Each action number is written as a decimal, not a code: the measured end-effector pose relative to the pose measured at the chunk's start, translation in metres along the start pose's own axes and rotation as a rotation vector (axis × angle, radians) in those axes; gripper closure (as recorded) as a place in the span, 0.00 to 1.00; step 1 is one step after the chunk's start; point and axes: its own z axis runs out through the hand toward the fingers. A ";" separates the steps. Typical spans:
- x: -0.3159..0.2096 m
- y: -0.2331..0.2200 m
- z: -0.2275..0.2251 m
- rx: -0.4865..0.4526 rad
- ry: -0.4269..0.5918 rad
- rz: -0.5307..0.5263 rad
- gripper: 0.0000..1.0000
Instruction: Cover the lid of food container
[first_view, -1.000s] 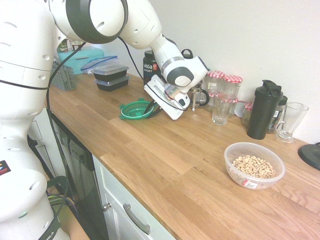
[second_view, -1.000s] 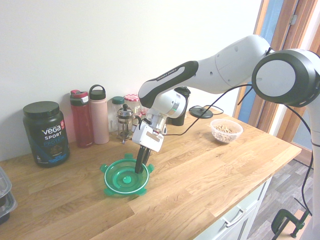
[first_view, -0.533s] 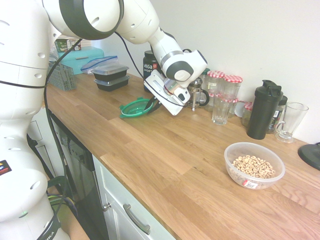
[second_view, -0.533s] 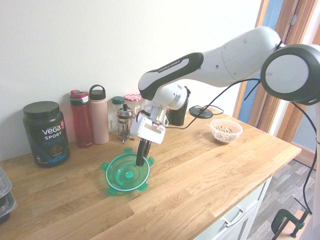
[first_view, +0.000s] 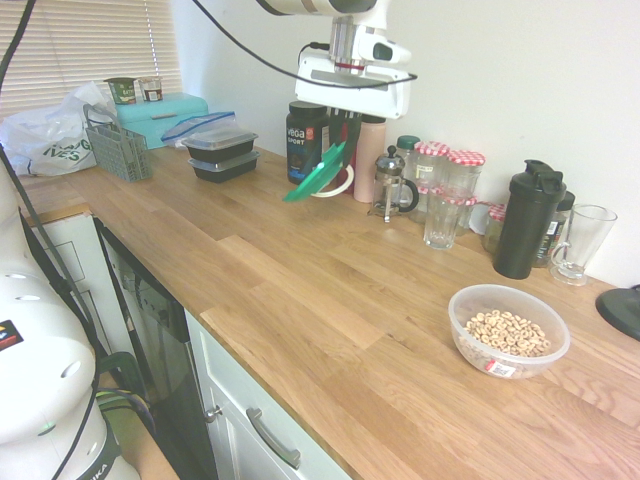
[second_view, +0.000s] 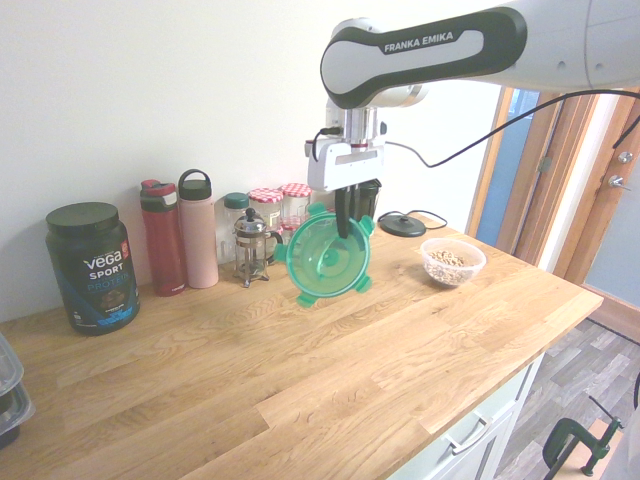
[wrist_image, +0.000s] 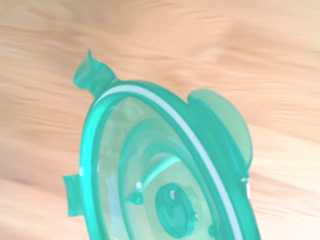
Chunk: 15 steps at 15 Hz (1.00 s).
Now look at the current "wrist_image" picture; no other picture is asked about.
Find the green translucent food container lid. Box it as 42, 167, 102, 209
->
62, 49, 262, 240

